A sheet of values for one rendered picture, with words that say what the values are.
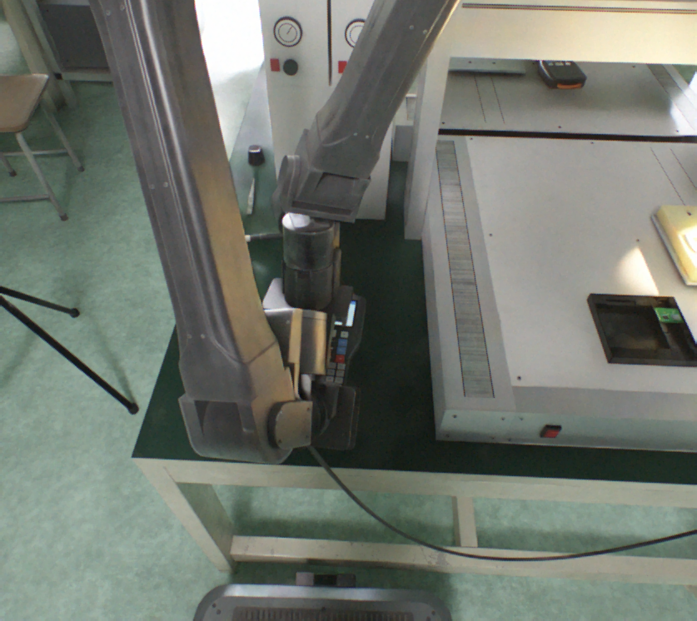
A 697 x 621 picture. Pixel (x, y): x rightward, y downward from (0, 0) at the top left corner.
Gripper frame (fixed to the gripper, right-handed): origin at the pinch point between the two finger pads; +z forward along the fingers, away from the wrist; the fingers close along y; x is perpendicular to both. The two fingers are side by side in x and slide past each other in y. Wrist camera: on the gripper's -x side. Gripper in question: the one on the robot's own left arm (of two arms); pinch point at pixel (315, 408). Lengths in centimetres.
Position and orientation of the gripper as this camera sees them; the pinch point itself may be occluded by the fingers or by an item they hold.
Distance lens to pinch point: 66.7
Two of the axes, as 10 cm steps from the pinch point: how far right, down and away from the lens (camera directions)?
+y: -9.9, -1.1, 0.8
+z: 0.6, 2.1, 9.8
